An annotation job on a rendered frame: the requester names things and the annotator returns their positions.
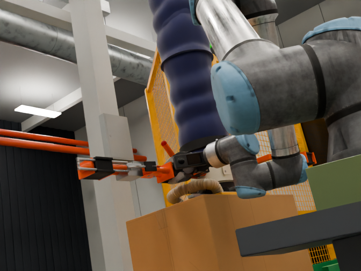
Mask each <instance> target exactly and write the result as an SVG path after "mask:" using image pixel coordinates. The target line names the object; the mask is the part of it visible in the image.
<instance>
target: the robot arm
mask: <svg viewBox="0 0 361 271"><path fill-rule="evenodd" d="M189 5H190V11H191V17H192V22H193V24H194V25H195V26H197V25H199V26H201V25H202V27H203V29H204V31H205V33H206V35H207V37H208V39H209V42H210V44H211V46H212V48H213V50H214V52H215V54H216V57H217V59H218V61H219V63H216V64H214V65H213V66H212V68H211V85H212V91H213V96H214V99H215V101H216V108H217V110H218V113H219V116H220V119H221V121H222V124H223V126H224V128H225V129H226V131H227V132H228V133H229V134H230V135H228V136H226V137H224V138H221V139H219V140H218V139H216V141H214V142H212V143H210V144H208V145H207V146H206V148H205V149H204V151H203V152H194V153H192V152H178V153H176V154H175V155H173V156H172V157H170V158H169V159H168V160H167V161H166V162H165V163H164V164H166V163H168V162H172V163H174V166H175V169H176V170H178V169H183V171H184V172H185V173H184V172H179V173H178V174H177V176H176V177H174V178H172V179H171V180H169V181H168V184H178V183H181V182H185V181H188V180H190V179H191V177H192V176H193V174H194V173H197V174H196V175H195V176H200V175H203V174H206V173H208V172H210V170H209V167H214V168H220V167H223V166H226V165H228V164H230V169H231V172H232V176H233V180H234V184H235V189H236V192H237V195H238V197H239V198H241V199H251V198H257V197H262V196H265V195H266V191H269V190H272V189H277V188H282V187H287V186H291V185H297V184H299V183H303V182H306V181H307V179H308V178H307V174H306V171H305V169H306V168H308V165H307V160H306V158H305V156H304V155H303V154H300V151H299V149H298V143H297V138H296V134H295V128H294V124H299V123H303V122H308V121H311V120H317V119H321V118H324V120H325V123H326V126H327V129H328V133H329V139H328V155H327V163H329V162H333V161H337V160H340V159H345V158H349V157H352V156H355V155H360V154H361V17H349V18H345V17H344V18H339V19H334V20H331V21H328V22H326V23H323V24H321V25H319V26H317V27H315V28H314V31H309V32H308V33H307V34H306V35H305V36H304V37H303V39H302V43H301V45H297V46H292V47H287V48H282V49H280V48H279V42H278V37H277V31H276V26H275V19H276V18H277V16H278V9H277V5H276V2H275V1H274V0H189ZM262 131H268V137H269V142H270V147H271V156H272V161H269V162H265V163H261V164H258V162H257V158H256V154H258V153H259V151H260V145H259V141H258V139H257V137H256V136H255V135H254V133H257V132H262ZM207 169H208V170H207ZM202 173H203V174H202Z"/></svg>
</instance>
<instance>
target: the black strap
mask: <svg viewBox="0 0 361 271"><path fill-rule="evenodd" d="M226 136H227V135H213V136H209V137H203V138H199V139H196V140H193V141H191V142H188V143H186V144H184V145H183V146H182V147H181V148H180V149H179V151H180V152H192V151H195V150H198V149H201V148H204V147H206V146H207V145H208V144H210V143H212V142H214V141H216V139H218V140H219V139H221V138H224V137H226Z"/></svg>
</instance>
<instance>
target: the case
mask: <svg viewBox="0 0 361 271"><path fill-rule="evenodd" d="M297 215H298V211H297V207H296V204H295V200H294V197H293V195H265V196H262V197H257V198H251V199H241V198H239V197H238V195H237V194H203V195H200V196H197V197H194V198H191V199H188V200H186V201H183V202H180V203H177V204H174V205H171V206H169V207H166V208H163V209H160V210H157V211H154V212H152V213H149V214H146V215H143V216H141V217H138V218H134V219H132V220H129V221H127V222H126V227H127V234H128V241H129V247H130V252H131V258H132V265H133V271H314V270H313V266H312V262H311V259H310V256H309V252H308V249H303V250H300V251H295V252H290V253H285V254H276V255H261V256H247V257H242V256H241V255H240V250H239V245H238V242H237V237H236V233H235V231H236V229H240V228H243V227H248V226H253V225H257V224H262V223H267V222H271V221H274V220H279V219H284V218H288V217H293V216H297Z"/></svg>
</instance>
